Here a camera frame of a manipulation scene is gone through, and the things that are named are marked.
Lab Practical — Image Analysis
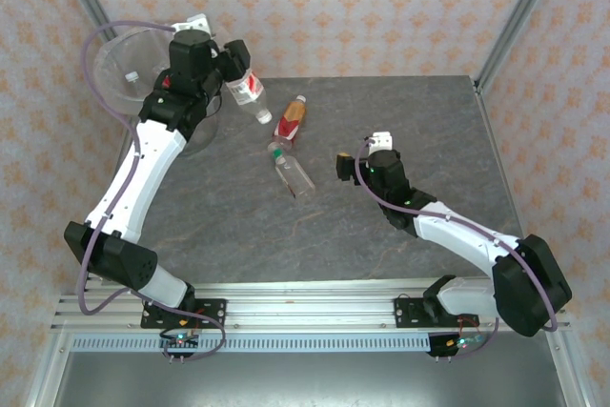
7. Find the red-and-white label clear bottle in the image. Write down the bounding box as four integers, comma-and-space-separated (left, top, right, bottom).
224, 71, 274, 125

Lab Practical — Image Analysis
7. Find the clear bottle green cap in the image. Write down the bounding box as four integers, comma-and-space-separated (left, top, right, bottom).
270, 149, 317, 200

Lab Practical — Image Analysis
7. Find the clear plastic bin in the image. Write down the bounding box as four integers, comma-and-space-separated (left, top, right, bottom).
92, 28, 220, 156

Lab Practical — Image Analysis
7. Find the translucent plastic bin liner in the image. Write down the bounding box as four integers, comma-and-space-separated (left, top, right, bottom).
91, 25, 221, 115

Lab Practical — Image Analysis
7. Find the clear bottle white cap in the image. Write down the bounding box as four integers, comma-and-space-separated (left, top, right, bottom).
123, 71, 156, 98

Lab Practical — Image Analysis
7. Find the orange tea bottle red label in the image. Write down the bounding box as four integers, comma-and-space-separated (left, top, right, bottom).
269, 94, 308, 151

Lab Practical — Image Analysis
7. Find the grey metal lower shelf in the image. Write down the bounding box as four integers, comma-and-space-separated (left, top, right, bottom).
51, 352, 573, 407

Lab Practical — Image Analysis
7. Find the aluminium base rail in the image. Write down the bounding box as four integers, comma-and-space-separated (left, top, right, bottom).
51, 281, 572, 333

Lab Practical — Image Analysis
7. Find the slotted grey cable duct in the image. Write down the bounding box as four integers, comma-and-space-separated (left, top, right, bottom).
69, 333, 435, 355

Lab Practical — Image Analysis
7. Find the short purple cable loop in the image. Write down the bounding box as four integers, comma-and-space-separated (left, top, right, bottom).
160, 316, 228, 364
436, 315, 500, 361

